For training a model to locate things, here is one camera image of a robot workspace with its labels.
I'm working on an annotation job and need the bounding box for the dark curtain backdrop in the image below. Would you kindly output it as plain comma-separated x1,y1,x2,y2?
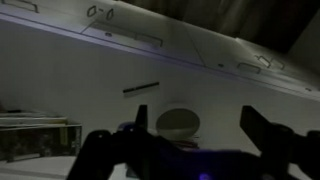
123,0,320,53

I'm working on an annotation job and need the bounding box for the white round bowl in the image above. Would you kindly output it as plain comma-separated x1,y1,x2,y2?
156,108,200,140

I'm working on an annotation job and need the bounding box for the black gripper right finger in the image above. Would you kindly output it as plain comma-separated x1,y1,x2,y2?
240,105,320,179

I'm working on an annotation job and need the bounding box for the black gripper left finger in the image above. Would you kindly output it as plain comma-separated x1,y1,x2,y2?
135,105,148,130

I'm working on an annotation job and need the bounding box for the dark box with papers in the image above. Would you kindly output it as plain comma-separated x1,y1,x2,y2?
0,112,82,162

